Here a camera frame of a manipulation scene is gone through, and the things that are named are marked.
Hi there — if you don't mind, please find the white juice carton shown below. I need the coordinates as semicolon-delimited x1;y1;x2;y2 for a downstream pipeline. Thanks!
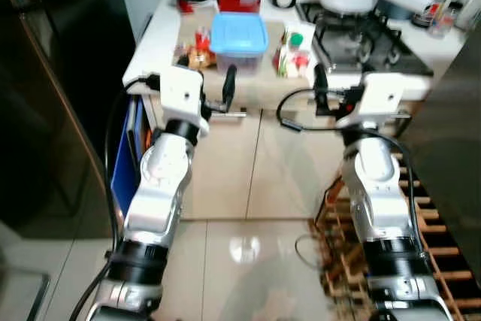
274;28;315;80

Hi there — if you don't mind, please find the dark grey tall cabinet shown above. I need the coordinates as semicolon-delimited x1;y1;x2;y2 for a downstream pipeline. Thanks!
402;13;481;284

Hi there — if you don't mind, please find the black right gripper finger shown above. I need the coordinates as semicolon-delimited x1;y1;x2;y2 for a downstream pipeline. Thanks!
313;63;330;115

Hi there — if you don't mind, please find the white kitchen counter with drawers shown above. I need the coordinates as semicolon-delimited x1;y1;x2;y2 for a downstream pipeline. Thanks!
124;0;481;220

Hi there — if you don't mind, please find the steel gas hob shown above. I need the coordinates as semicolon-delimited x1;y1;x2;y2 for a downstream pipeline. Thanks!
299;2;435;77

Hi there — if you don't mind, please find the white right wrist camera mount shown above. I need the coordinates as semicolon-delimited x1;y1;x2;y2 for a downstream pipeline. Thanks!
336;73;410;130

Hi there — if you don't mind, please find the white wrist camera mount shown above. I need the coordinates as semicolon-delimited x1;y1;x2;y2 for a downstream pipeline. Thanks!
160;65;211;130
336;73;410;130

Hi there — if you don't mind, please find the wooden slatted rack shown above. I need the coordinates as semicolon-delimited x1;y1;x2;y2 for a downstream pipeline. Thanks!
312;152;481;321

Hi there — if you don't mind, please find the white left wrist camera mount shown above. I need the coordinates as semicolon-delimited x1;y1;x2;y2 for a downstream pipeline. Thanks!
160;65;211;130

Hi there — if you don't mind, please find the silver drawer handle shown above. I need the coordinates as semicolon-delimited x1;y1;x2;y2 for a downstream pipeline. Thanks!
207;110;246;118

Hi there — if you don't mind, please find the blue lidded food container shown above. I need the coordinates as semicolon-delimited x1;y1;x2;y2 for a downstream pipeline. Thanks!
210;12;270;76

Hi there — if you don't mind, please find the blue board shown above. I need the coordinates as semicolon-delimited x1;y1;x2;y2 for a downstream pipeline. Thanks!
110;99;146;218

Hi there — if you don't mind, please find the beige woven mat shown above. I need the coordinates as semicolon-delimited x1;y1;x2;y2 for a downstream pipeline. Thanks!
177;17;316;81

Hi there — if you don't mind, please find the black fridge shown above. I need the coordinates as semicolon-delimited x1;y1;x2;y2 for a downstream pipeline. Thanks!
0;0;144;243

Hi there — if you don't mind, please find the floral print drinking glass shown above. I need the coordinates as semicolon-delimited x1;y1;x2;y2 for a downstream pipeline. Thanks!
432;2;460;38

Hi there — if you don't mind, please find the red yellow food package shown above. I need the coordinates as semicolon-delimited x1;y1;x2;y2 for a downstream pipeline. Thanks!
177;28;216;71

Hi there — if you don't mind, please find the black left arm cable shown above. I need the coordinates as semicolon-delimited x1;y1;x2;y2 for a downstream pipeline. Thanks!
69;73;162;321

